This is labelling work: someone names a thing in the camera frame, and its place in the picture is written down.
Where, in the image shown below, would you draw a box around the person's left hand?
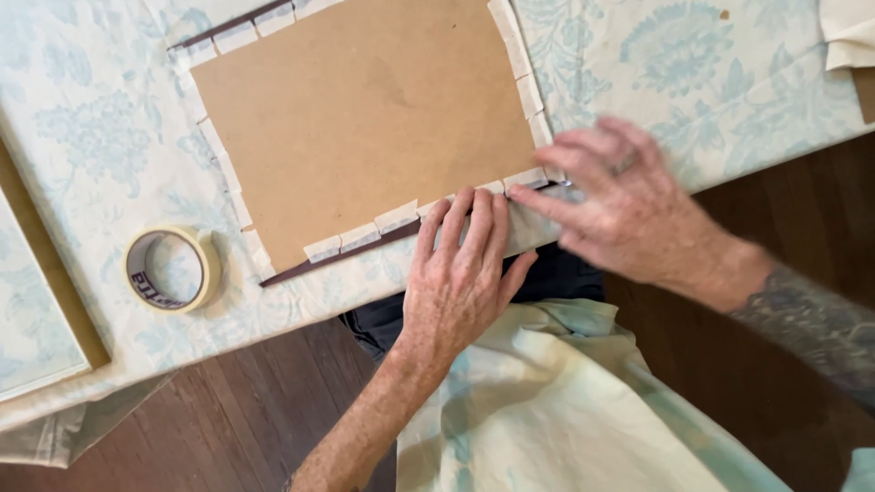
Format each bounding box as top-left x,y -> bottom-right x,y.
395,188 -> 539,359

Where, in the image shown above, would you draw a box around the masking tape roll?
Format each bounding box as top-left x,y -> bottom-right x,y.
123,225 -> 223,314

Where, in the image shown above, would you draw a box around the row of masking tape strips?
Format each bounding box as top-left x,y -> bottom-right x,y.
167,0 -> 568,282

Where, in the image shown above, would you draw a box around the brown cardboard backing board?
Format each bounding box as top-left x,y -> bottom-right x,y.
190,0 -> 541,274

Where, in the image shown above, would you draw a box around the floral fabric covered board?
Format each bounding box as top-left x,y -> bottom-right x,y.
0,137 -> 113,404

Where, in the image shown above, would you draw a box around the dark brown picture frame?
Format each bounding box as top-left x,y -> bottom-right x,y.
167,0 -> 572,288

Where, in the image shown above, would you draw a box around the cream folded cloth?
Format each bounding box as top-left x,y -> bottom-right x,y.
818,0 -> 875,72

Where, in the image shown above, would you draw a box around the person's right hand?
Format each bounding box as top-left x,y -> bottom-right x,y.
509,116 -> 722,293

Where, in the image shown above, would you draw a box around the pale blue floral tablecloth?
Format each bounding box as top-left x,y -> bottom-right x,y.
0,0 -> 875,472

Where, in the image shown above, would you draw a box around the pale green fabric sheet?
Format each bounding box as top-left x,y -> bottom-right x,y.
395,298 -> 875,492

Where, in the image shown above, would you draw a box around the person's dark trousers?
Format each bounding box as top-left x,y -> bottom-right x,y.
340,241 -> 607,364

